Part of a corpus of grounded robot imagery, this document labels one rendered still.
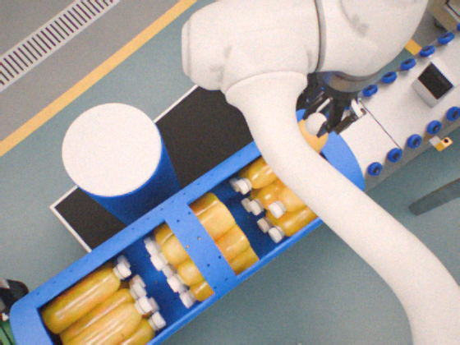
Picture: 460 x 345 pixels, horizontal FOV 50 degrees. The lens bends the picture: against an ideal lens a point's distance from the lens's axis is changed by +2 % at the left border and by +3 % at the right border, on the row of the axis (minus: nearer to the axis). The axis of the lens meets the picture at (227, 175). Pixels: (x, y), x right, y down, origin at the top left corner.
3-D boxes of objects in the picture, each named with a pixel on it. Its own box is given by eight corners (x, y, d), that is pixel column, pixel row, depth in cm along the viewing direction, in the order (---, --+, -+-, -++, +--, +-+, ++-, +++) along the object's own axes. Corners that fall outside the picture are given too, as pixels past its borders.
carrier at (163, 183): (195, 192, 226) (140, 168, 228) (178, 125, 141) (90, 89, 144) (169, 248, 219) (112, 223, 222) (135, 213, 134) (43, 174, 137)
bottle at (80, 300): (61, 332, 122) (131, 282, 125) (52, 338, 115) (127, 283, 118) (44, 307, 123) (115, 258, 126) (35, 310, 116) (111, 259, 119)
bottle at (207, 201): (221, 209, 131) (158, 252, 128) (208, 187, 129) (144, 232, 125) (230, 218, 125) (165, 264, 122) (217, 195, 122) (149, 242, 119)
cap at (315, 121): (310, 137, 96) (312, 134, 94) (301, 120, 97) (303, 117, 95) (328, 129, 96) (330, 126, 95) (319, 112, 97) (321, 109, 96)
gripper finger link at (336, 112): (347, 80, 80) (353, 85, 79) (339, 116, 90) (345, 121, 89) (328, 93, 79) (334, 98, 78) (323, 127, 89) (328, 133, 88)
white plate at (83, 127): (177, 124, 140) (177, 126, 141) (90, 89, 143) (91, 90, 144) (134, 210, 133) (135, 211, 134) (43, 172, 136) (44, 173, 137)
